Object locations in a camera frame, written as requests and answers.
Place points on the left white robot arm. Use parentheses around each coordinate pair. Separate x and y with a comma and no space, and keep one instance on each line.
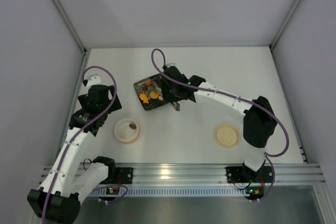
(60,195)

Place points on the black floral square plate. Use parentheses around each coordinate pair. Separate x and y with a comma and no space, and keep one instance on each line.
(147,85)

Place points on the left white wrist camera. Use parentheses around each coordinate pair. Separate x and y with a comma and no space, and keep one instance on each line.
(91,80)

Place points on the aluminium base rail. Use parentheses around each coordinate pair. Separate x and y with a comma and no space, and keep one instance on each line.
(216,174)

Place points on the yellow round cookie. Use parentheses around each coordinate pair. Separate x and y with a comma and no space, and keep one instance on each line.
(154,95)

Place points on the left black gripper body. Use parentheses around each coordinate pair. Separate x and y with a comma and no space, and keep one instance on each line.
(112,100)

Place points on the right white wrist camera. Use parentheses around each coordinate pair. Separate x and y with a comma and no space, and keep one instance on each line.
(172,64)

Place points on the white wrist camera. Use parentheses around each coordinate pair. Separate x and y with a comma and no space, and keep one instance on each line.
(91,80)
(172,64)

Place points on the aluminium frame post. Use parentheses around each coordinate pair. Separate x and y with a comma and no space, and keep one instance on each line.
(67,22)
(285,23)

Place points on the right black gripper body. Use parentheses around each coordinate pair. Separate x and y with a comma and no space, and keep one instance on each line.
(169,94)

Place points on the left aluminium frame post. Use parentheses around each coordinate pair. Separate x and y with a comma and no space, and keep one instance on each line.
(67,22)

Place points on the cream round lid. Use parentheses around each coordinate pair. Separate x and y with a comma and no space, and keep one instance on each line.
(227,135)

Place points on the right aluminium frame post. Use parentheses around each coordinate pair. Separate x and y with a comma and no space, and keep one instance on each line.
(285,23)

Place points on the grey slotted cable duct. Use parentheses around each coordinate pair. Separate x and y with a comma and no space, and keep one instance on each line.
(173,191)

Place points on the white round bowl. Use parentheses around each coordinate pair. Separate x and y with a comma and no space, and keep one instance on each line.
(124,133)

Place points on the brown chocolate piece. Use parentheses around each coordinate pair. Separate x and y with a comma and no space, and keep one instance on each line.
(133,126)

